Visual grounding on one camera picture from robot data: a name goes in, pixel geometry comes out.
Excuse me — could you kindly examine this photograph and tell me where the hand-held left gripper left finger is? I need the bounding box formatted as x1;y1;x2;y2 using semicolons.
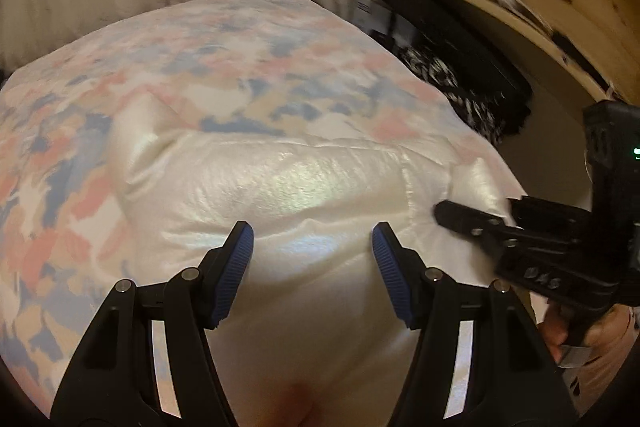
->
50;221;255;427

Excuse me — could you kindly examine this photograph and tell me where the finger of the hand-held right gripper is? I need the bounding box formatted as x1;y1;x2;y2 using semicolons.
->
507;196;594;234
433;200;507;258

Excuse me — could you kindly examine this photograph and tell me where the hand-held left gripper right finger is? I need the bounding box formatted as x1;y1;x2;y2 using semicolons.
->
371;222;581;427

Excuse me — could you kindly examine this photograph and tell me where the white puffer jacket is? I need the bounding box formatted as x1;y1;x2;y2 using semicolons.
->
107;94;546;427

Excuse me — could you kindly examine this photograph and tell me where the person's right hand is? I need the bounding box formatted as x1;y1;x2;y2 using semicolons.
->
542;304;640;365

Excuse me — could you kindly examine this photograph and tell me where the white box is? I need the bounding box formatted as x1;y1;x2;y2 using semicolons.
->
352;0;377;31

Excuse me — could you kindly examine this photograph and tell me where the floral bedspread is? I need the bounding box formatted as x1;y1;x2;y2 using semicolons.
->
0;0;481;414

